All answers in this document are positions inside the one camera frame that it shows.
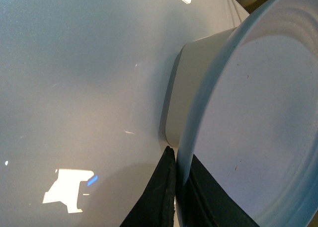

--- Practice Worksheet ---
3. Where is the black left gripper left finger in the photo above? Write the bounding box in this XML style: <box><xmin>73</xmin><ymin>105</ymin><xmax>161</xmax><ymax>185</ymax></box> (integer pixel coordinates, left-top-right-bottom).
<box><xmin>121</xmin><ymin>146</ymin><xmax>176</xmax><ymax>227</ymax></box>

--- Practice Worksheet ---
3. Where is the white round plate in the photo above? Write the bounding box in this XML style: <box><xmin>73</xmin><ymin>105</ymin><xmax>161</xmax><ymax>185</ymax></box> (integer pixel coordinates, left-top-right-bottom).
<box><xmin>176</xmin><ymin>0</ymin><xmax>318</xmax><ymax>227</ymax></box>

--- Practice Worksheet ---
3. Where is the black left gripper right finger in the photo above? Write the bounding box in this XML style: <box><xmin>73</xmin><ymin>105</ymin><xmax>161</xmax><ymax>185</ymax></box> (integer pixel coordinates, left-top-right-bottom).
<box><xmin>176</xmin><ymin>155</ymin><xmax>258</xmax><ymax>227</ymax></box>

